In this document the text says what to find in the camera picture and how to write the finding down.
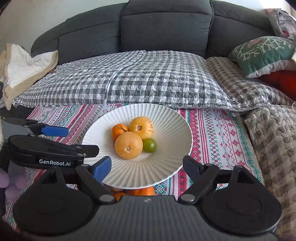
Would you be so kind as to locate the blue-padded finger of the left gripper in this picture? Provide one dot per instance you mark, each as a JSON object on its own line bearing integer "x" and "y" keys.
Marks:
{"x": 20, "y": 126}

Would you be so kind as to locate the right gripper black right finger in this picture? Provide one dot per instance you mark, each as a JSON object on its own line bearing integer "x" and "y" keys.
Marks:
{"x": 203, "y": 177}

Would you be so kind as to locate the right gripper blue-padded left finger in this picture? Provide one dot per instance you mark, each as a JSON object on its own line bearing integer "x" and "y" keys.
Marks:
{"x": 90, "y": 180}

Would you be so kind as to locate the large orange mandarin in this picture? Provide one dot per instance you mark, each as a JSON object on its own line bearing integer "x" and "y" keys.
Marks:
{"x": 118, "y": 130}

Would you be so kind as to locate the orange mandarin with stem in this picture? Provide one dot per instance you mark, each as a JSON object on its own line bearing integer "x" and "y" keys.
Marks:
{"x": 149, "y": 191}

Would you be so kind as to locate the small green lime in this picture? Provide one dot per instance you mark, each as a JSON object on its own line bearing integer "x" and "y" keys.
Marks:
{"x": 149, "y": 145}

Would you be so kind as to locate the large yellow pear with stem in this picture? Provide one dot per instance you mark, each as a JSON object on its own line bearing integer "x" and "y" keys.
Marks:
{"x": 142, "y": 126}

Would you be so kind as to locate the orange tomato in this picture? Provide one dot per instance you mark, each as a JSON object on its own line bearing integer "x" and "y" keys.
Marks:
{"x": 118, "y": 193}

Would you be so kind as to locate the red green patterned tablecloth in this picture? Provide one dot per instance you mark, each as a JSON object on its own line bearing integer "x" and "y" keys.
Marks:
{"x": 219, "y": 137}

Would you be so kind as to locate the white ribbed ceramic plate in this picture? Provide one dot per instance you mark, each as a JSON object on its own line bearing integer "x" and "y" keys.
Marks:
{"x": 173, "y": 137}

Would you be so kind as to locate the beige white folded blanket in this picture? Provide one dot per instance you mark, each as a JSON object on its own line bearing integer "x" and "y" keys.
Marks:
{"x": 19, "y": 71}

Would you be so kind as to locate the brown grey checkered quilt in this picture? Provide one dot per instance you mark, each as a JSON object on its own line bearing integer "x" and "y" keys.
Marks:
{"x": 270, "y": 121}

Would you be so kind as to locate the grey white checkered pillow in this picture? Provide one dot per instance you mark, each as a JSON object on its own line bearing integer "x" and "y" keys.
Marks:
{"x": 170, "y": 78}

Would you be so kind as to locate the red cushion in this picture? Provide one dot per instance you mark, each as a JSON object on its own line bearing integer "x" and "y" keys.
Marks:
{"x": 283, "y": 80}

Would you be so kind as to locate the green snowflake cushion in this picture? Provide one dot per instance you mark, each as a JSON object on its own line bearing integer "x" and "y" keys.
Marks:
{"x": 264, "y": 55}

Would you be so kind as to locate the dark grey sofa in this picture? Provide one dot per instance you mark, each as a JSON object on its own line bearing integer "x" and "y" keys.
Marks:
{"x": 205, "y": 28}

